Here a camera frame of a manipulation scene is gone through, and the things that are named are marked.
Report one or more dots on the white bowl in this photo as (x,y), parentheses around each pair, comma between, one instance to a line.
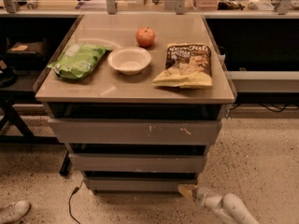
(129,61)

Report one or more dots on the grey drawer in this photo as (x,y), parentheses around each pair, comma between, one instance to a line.
(137,182)
(138,163)
(135,131)

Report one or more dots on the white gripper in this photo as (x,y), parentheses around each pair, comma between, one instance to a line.
(200,194)

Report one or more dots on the grey top drawer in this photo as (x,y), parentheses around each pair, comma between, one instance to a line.
(135,131)

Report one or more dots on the grey drawer cabinet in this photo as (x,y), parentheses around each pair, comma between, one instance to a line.
(107,94)

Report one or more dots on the brown yellow chip bag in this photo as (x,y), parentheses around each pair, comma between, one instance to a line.
(187,66)

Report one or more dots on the grey bottom drawer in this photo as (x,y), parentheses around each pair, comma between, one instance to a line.
(137,182)

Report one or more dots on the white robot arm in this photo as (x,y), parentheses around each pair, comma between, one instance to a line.
(228,208)

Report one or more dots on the red apple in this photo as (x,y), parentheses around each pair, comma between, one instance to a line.
(145,37)

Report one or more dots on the green snack bag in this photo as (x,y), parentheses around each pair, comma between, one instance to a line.
(78,60)

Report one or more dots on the grey middle drawer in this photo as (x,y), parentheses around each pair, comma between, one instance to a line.
(138,163)

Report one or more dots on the white shoe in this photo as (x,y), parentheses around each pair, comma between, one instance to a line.
(14,211)

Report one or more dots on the black table frame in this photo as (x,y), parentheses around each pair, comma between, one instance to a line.
(12,117)

